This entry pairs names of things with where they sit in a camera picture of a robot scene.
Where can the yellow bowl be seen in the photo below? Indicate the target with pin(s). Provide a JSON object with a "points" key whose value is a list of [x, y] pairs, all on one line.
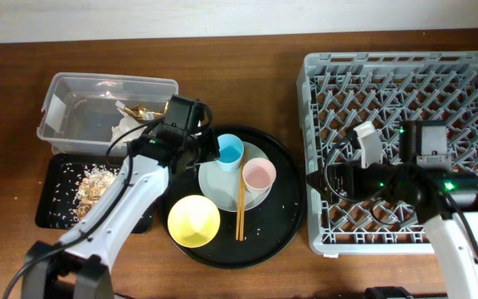
{"points": [[193, 221]]}

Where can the black rectangular tray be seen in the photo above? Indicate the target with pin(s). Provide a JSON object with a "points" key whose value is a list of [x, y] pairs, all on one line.
{"points": [[45, 217]]}

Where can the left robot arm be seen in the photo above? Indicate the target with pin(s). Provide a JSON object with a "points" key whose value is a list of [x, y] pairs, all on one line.
{"points": [[80, 263]]}

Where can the blue cup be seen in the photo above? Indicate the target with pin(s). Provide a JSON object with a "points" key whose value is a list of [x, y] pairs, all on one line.
{"points": [[231, 150]]}

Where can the white label on bin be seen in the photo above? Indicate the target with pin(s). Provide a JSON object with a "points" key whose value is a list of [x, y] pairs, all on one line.
{"points": [[55, 113]]}

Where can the wooden chopstick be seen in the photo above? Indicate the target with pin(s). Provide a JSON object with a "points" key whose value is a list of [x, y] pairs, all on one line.
{"points": [[237, 203], [241, 202]]}

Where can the round black tray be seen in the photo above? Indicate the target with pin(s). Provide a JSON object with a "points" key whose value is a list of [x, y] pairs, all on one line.
{"points": [[270, 226]]}

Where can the pink cup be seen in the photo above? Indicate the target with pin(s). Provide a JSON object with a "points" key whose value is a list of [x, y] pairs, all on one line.
{"points": [[259, 174]]}

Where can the clear plastic bin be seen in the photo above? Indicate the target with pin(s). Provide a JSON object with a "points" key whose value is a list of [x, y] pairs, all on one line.
{"points": [[90, 107]]}

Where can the grey plate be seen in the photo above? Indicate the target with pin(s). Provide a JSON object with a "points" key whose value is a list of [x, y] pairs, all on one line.
{"points": [[223, 187]]}

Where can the white tissue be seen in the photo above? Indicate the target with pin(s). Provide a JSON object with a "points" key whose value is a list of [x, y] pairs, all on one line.
{"points": [[126, 123]]}

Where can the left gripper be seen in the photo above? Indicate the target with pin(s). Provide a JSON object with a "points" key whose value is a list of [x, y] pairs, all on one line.
{"points": [[212, 151]]}

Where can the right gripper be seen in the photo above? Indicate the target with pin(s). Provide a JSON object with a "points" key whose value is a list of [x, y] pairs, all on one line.
{"points": [[354, 170]]}

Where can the gold foil wrapper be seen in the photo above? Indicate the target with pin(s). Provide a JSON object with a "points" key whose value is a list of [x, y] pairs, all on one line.
{"points": [[139, 112]]}

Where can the food scraps and rice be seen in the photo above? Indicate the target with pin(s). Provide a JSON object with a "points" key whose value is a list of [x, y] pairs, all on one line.
{"points": [[79, 189]]}

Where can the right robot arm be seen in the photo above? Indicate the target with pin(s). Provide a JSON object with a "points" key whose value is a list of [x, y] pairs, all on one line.
{"points": [[445, 201]]}

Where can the grey dishwasher rack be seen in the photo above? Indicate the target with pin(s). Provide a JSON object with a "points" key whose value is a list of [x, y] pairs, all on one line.
{"points": [[338, 90]]}

